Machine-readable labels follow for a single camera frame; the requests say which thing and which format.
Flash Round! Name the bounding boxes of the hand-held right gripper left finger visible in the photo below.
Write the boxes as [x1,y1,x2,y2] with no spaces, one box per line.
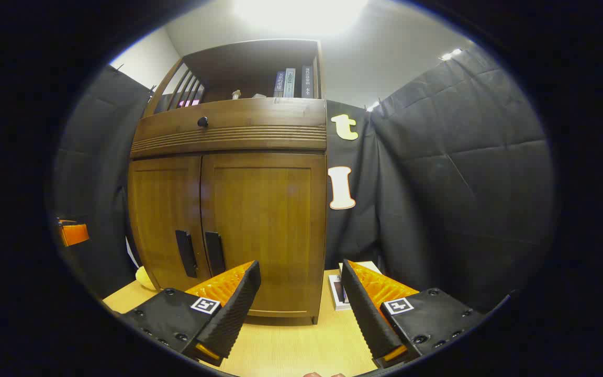
[118,260,262,367]

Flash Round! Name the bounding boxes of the wooden cabinet door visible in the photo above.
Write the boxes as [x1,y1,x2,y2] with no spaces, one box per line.
[128,156,212,291]
[200,152,327,319]

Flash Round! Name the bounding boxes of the ceiling light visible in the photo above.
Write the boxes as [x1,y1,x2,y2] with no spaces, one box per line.
[233,0,370,35]

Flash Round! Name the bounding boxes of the pale yellow object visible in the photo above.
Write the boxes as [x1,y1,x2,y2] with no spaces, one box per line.
[135,266,158,291]

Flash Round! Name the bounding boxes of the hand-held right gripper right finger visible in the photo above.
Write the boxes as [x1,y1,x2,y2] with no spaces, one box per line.
[341,259,488,369]

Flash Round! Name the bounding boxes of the black door handle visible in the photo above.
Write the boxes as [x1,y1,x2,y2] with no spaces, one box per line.
[175,230,198,279]
[205,231,227,276]

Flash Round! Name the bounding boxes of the dark upright book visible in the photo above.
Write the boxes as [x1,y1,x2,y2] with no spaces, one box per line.
[301,65,315,99]

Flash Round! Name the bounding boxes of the wooden double-door shoe cabinet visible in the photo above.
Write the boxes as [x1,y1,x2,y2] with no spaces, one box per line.
[128,39,328,326]

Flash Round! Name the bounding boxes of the white flat book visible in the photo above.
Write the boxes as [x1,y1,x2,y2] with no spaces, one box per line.
[328,273,352,311]

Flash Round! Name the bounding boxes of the black backdrop cloth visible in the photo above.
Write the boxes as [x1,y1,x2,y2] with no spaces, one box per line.
[53,45,556,315]

